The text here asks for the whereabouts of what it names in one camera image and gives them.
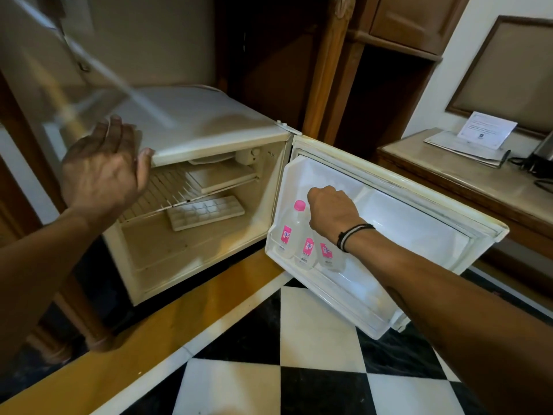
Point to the white thermostat knob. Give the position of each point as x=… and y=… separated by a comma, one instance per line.
x=248, y=156

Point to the white folded card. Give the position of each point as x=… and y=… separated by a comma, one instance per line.
x=486, y=130

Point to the white plastic fridge tray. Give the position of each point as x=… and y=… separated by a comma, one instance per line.
x=222, y=176

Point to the wooden framed wall panel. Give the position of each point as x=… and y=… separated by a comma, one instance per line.
x=509, y=77

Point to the white mini fridge door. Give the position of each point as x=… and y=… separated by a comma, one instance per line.
x=414, y=229

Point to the white paper folder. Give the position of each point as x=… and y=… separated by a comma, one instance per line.
x=453, y=146

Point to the white mini fridge body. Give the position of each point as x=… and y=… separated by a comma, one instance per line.
x=203, y=120

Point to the person's right forearm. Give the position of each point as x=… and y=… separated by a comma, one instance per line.
x=453, y=328

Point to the black pen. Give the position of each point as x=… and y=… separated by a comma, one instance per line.
x=503, y=158

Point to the person's right hand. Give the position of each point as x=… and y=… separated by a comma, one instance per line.
x=335, y=213

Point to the person's right fingers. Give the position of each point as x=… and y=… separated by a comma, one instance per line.
x=317, y=207

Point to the person's left thumb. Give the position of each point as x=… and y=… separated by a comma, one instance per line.
x=146, y=168

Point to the black wrist band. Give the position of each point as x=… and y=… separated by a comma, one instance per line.
x=352, y=234

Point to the black telephone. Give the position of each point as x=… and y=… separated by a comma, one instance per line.
x=540, y=162

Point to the wooden cabinet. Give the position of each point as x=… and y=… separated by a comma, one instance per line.
x=345, y=60

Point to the wooden counter with stone top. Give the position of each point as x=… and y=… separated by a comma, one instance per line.
x=475, y=185

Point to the person's left forearm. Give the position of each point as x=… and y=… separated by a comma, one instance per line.
x=39, y=272

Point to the wooden side table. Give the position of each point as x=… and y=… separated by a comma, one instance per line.
x=26, y=211

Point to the clear water bottle pink label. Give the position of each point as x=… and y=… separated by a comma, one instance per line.
x=307, y=250
x=290, y=231
x=330, y=257

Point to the white ice cube tray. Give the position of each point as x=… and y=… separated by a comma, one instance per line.
x=205, y=212

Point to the person's left hand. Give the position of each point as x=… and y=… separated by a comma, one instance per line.
x=101, y=177

